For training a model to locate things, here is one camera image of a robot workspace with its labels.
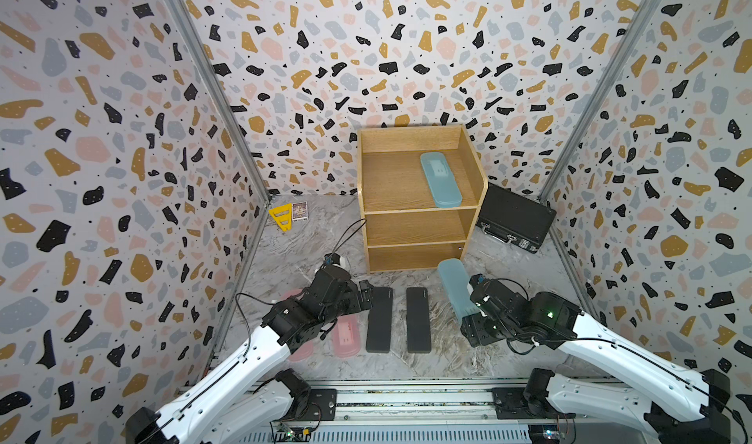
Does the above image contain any pink pencil case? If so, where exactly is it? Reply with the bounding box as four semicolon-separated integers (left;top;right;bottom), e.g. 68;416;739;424
282;289;313;363
332;315;362;359

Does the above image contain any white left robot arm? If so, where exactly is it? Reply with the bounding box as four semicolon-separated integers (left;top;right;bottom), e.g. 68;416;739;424
125;264;373;443

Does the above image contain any aluminium corner post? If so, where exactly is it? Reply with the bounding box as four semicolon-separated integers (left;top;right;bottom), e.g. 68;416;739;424
164;0;271;206
537;0;677;203

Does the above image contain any translucent blue pencil case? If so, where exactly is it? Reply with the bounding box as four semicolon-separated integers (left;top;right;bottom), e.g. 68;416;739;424
420;152;462;208
437;258;480;324

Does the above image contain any wooden three-tier shelf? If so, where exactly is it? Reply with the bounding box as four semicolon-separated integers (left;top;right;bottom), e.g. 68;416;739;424
358;125;489;273

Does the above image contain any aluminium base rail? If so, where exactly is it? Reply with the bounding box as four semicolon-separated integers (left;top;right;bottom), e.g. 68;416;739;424
198;379;654;443

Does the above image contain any black pencil case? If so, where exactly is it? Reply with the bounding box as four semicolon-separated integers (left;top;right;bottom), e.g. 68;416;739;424
405;287;432;354
365;287;394;354

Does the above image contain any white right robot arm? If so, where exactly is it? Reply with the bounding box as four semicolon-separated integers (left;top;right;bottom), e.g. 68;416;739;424
460;275;732;443

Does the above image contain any aluminium corner post right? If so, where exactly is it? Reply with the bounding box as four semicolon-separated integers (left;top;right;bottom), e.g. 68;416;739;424
537;0;677;203

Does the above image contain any yellow triangular object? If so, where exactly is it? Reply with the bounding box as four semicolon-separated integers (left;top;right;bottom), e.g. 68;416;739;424
268;203;293;232

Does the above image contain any aluminium corner post left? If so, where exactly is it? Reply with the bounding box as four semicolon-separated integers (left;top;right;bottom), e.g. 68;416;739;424
164;0;271;206

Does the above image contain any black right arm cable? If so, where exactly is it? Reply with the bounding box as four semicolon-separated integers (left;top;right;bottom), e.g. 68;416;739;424
486;275;752;439

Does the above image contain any black aluminium briefcase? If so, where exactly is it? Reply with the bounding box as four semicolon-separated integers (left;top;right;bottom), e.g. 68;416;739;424
476;185;556;253

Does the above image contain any small card box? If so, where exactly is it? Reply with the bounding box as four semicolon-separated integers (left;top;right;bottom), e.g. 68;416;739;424
291;201;309;222

